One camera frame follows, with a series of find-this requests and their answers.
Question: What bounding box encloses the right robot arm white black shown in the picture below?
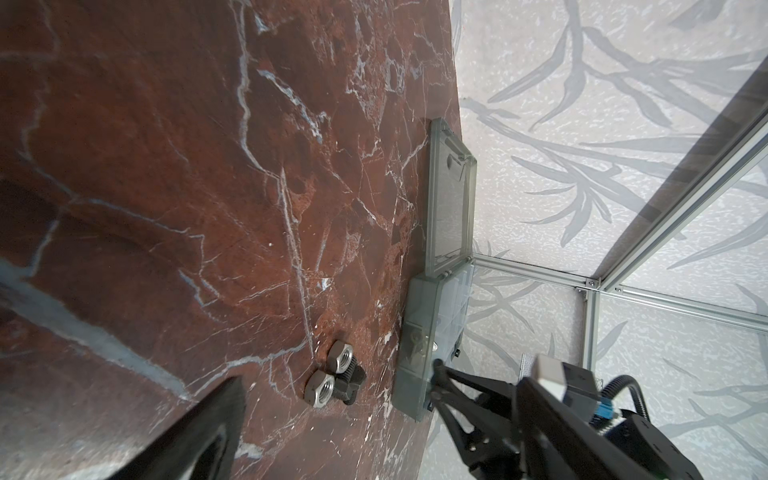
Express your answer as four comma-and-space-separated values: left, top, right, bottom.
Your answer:
430, 355, 701, 479

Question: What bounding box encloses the silver hex nut top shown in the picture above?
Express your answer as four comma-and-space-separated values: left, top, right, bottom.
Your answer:
327, 340, 354, 375

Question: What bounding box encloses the grey compartment organizer box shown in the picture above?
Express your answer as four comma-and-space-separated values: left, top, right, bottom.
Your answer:
391, 118, 477, 422

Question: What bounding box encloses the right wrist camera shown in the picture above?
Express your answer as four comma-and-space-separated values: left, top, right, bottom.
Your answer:
529, 354, 614, 422

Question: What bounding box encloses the silver hex nut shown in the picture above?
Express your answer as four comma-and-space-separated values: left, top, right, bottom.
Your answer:
304, 370, 335, 409
327, 340, 354, 375

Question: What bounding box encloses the black hex bolt middle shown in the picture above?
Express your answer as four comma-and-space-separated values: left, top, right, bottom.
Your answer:
332, 357, 367, 405

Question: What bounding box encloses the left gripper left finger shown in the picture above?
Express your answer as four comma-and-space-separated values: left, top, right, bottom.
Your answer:
111, 376, 246, 480

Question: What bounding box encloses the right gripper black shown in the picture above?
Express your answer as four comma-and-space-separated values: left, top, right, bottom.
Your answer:
430, 359, 522, 479

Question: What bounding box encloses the right black corrugated cable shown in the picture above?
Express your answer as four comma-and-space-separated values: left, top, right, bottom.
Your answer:
599, 374, 652, 421

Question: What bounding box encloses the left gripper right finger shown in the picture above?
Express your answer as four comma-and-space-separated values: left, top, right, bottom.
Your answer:
516, 378, 653, 479

